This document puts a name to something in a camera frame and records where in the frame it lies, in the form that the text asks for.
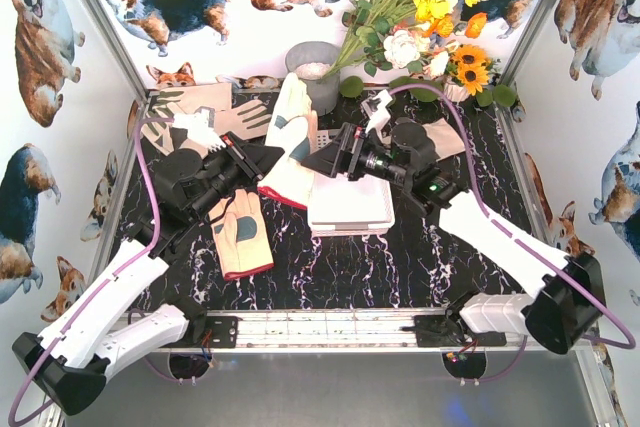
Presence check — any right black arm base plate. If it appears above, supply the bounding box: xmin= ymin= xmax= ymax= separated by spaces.
xmin=400 ymin=315 xmax=507 ymax=347

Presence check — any artificial flower bouquet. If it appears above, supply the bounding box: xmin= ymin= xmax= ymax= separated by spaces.
xmin=333 ymin=0 xmax=532 ymax=107

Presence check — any grey metal bucket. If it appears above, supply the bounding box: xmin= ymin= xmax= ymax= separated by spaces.
xmin=285 ymin=41 xmax=340 ymax=116

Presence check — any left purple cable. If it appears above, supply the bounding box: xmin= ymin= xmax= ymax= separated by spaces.
xmin=8 ymin=116 xmax=176 ymax=426

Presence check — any white green glove back-left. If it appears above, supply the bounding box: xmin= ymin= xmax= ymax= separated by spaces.
xmin=149 ymin=83 xmax=232 ymax=117

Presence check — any white ribbed sunflower pot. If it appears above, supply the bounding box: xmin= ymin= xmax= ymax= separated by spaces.
xmin=443 ymin=80 xmax=471 ymax=103

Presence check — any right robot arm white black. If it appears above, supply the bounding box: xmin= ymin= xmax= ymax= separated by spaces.
xmin=302 ymin=91 xmax=606 ymax=355

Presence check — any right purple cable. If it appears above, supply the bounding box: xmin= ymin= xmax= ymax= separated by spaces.
xmin=387 ymin=84 xmax=634 ymax=351

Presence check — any white grey striped glove right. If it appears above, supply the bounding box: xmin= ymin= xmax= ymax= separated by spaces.
xmin=375 ymin=117 xmax=466 ymax=160

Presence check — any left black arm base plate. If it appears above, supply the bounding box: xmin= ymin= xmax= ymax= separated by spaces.
xmin=193 ymin=315 xmax=239 ymax=349

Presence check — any tan leather glove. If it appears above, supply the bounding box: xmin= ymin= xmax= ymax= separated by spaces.
xmin=209 ymin=189 xmax=274 ymax=281
xmin=258 ymin=72 xmax=318 ymax=210

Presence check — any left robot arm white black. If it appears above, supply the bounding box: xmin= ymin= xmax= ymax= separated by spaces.
xmin=8 ymin=115 xmax=284 ymax=426

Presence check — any white grey glove front-left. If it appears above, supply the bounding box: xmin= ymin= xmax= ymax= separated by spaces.
xmin=141 ymin=99 xmax=271 ymax=157

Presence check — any purple cable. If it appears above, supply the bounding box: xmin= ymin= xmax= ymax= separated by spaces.
xmin=8 ymin=116 xmax=176 ymax=426
xmin=387 ymin=84 xmax=634 ymax=351

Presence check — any white perforated storage basket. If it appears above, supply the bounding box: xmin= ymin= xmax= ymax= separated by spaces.
xmin=307 ymin=129 xmax=395 ymax=237

